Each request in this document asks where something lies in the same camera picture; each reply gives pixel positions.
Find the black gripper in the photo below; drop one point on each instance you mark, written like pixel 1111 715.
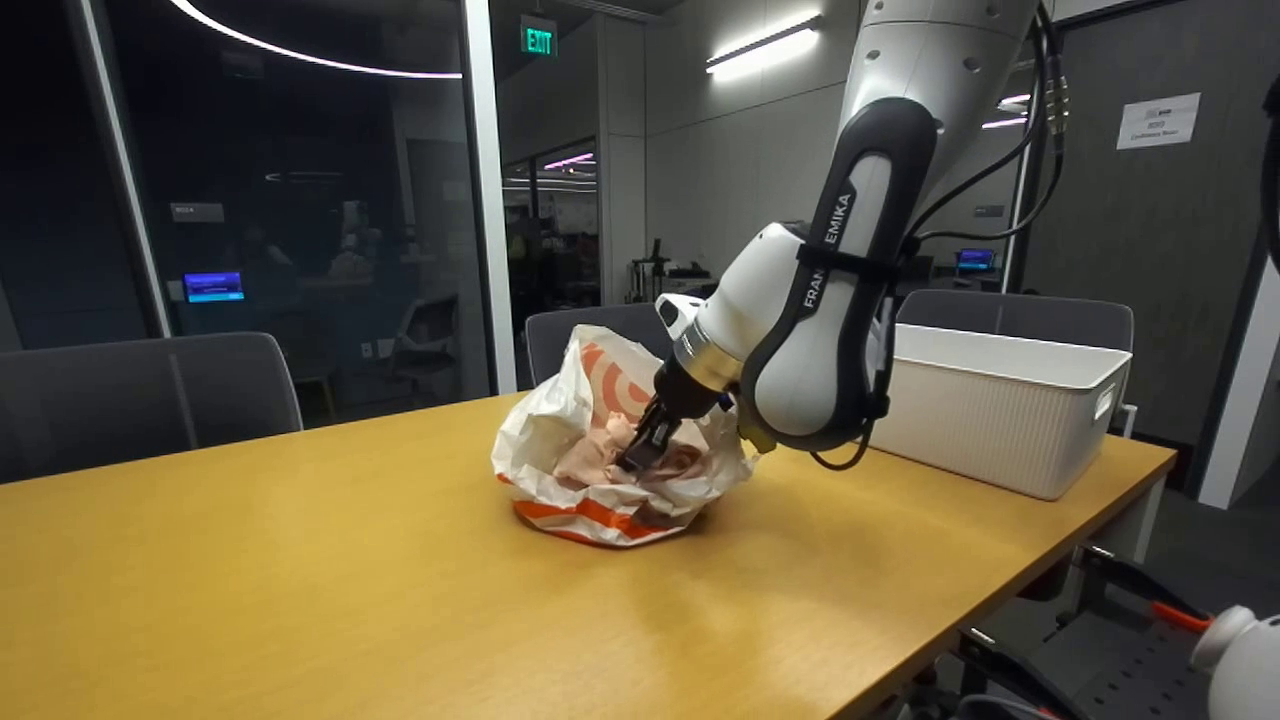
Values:
pixel 691 395

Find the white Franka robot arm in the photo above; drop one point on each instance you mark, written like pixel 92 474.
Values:
pixel 824 346

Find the white orange plastic bag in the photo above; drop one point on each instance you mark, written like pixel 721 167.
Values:
pixel 573 466

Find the white plastic bin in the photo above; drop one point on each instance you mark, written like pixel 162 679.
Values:
pixel 1001 405

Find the blue screen computer monitor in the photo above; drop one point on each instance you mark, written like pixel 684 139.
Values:
pixel 978 263

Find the long ceiling light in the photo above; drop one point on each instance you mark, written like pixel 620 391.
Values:
pixel 763 46

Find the green exit sign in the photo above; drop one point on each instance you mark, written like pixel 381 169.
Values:
pixel 537 37

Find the curved ceiling light strip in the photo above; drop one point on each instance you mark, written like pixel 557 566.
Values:
pixel 306 58

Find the blue lit wall display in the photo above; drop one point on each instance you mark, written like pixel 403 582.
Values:
pixel 215 285

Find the white paper wall sign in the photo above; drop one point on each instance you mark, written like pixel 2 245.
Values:
pixel 1157 119

